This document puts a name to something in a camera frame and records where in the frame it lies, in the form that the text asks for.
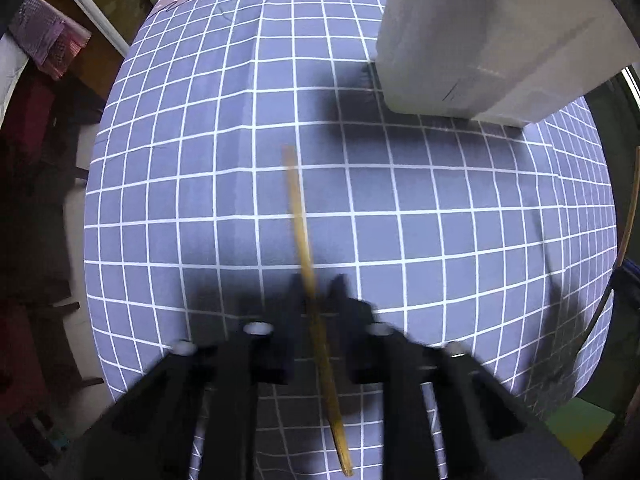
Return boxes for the brown wooden board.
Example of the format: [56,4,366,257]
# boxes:
[40,0,132,107]

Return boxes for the white bedding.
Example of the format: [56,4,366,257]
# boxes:
[0,35,32,128]

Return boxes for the green foam mat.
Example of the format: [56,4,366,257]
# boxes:
[544,404,619,462]

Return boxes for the single bamboo chopstick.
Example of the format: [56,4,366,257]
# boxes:
[281,145,354,477]

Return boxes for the dark red cloth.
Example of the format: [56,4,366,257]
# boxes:
[0,75,57,163]

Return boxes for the white plastic utensil holder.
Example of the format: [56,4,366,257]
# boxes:
[375,0,634,129]

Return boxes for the blue-grey checked tablecloth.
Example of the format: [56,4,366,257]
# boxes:
[82,0,617,480]

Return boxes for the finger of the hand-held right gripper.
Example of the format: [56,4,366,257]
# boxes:
[611,264,640,313]

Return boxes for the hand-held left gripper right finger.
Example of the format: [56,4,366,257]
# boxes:
[329,274,583,480]

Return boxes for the purple plaid cloth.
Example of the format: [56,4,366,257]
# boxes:
[10,0,93,81]

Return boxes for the dark wooden stool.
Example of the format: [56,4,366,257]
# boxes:
[30,110,107,391]

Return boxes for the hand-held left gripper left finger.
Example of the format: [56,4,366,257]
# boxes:
[60,276,309,480]

